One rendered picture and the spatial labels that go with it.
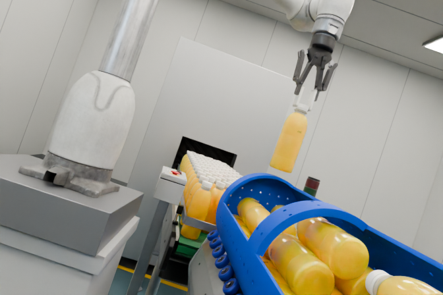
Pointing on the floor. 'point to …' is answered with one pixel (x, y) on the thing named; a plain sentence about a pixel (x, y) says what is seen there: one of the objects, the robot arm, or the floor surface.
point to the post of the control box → (147, 248)
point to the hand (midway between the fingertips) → (304, 98)
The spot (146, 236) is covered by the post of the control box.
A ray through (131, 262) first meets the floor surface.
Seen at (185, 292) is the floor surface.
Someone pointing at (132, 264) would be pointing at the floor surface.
